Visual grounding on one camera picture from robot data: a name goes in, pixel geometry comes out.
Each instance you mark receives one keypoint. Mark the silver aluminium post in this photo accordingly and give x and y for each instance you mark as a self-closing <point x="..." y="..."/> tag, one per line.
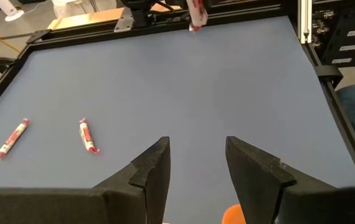
<point x="304" y="21"/>

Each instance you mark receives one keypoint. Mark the grey metal bracket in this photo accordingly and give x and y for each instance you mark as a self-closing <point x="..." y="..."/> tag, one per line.
<point x="124" y="21"/>

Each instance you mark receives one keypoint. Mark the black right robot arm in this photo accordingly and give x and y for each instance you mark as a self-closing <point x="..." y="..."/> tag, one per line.
<point x="140" y="9"/>

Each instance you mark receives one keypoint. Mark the pink white candy roll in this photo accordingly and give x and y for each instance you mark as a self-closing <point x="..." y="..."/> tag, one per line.
<point x="12" y="138"/>
<point x="87" y="136"/>
<point x="197" y="15"/>

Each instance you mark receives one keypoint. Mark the white stand base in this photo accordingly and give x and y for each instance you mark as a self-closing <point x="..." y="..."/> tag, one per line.
<point x="11" y="11"/>

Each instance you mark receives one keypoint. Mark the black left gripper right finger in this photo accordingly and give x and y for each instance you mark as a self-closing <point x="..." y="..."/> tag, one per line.
<point x="274" y="202"/>

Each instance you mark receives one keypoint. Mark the black rack silver labels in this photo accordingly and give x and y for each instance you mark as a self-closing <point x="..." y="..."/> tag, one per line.
<point x="348" y="34"/>

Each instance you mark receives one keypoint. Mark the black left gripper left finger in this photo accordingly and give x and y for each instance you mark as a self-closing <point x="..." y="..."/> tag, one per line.
<point x="118" y="205"/>

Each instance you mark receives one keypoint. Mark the black aluminium table frame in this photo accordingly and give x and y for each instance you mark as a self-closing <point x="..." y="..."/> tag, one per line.
<point x="102" y="31"/>

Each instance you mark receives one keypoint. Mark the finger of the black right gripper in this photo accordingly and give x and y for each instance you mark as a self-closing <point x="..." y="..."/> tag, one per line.
<point x="211" y="2"/>
<point x="185" y="3"/>

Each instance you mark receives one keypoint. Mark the orange plastic bin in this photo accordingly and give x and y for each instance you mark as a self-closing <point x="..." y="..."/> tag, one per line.
<point x="234" y="215"/>

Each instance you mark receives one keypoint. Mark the white fabric cover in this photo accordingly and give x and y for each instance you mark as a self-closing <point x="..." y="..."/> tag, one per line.
<point x="67" y="7"/>

